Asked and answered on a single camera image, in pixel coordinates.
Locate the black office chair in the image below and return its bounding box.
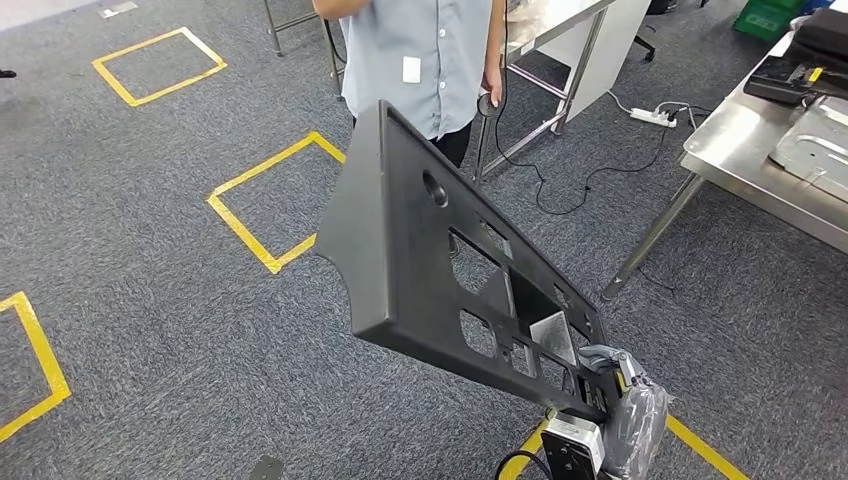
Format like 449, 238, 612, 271
632, 0, 680, 64

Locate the dark grey robot body part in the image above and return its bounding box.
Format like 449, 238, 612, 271
248, 453, 286, 480

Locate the black plastic plate bracket part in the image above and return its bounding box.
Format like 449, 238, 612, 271
314, 99, 627, 425

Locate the yellow floor tape square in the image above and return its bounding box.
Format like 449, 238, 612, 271
496, 410, 751, 480
91, 26, 228, 108
0, 291, 72, 445
206, 131, 347, 276

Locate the green crate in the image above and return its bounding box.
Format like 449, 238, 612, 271
731, 0, 808, 44

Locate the black device with yellow mark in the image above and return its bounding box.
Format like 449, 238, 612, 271
743, 54, 826, 106

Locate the white panel board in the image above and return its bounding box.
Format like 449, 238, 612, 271
535, 0, 654, 124

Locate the steel workbench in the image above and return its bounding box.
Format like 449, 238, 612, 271
601, 29, 848, 303

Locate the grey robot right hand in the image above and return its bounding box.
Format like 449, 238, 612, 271
576, 344, 672, 480

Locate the person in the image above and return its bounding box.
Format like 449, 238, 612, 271
311, 0, 510, 170

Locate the person's left hand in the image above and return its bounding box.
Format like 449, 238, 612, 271
480, 66, 506, 109

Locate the stamped sheet metal panel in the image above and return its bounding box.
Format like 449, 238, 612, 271
768, 94, 848, 205

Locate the white power strip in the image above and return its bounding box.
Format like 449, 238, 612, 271
629, 105, 679, 130

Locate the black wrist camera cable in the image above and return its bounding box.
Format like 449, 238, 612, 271
493, 450, 554, 480

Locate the black controller cable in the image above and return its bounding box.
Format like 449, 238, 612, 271
493, 0, 670, 218

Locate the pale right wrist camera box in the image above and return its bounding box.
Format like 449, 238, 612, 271
539, 413, 607, 480

